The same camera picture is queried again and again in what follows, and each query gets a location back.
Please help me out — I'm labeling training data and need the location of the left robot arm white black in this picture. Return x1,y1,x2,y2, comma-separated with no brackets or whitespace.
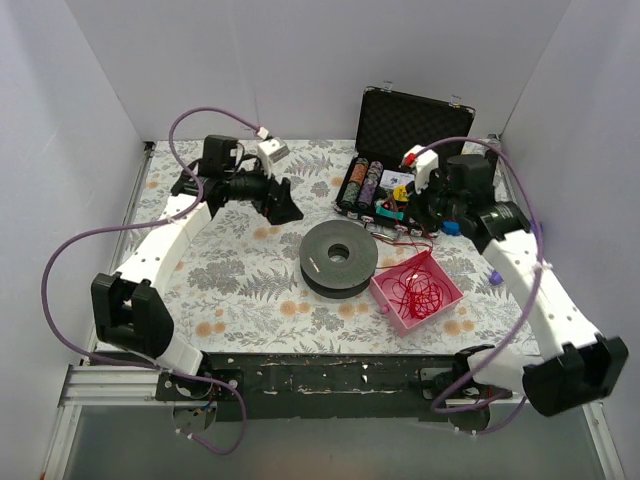
91,135,303,400

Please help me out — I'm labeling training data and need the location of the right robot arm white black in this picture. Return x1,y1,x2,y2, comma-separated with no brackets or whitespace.
401,146,629,417

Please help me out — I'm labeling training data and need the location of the blue green toy block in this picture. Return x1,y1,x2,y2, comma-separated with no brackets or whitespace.
441,221,461,236

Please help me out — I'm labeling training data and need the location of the teal object in case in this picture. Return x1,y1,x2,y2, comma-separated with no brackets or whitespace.
376,205,404,221

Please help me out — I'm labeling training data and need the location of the black poker chip case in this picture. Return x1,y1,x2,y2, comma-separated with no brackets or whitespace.
334,87,476,236

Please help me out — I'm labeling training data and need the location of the black filament spool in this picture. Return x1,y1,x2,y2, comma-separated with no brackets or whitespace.
298,220,378,299

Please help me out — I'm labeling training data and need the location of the pink open box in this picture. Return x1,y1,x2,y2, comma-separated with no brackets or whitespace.
369,251,463,337

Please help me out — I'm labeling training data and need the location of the floral table mat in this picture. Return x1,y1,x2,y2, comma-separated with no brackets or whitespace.
163,140,520,354

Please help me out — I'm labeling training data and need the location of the purple cylindrical toy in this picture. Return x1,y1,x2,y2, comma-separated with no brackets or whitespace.
488,270,503,286

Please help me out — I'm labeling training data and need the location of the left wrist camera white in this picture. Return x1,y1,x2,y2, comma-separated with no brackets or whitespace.
257,137,289,177

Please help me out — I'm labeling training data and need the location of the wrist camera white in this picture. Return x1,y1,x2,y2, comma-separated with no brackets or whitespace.
400,145,439,193
257,137,289,177

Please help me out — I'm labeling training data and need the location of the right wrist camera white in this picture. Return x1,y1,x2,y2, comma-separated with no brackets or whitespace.
400,145,439,193

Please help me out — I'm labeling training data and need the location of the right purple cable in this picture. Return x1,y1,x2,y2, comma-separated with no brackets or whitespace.
414,137,546,436

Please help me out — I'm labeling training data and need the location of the purple cable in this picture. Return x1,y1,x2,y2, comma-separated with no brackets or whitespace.
40,107,271,455
414,137,546,436

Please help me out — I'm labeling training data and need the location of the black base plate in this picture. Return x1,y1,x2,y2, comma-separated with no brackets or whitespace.
154,352,514,421

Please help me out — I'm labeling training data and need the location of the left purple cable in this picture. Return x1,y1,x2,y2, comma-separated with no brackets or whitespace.
40,107,271,455

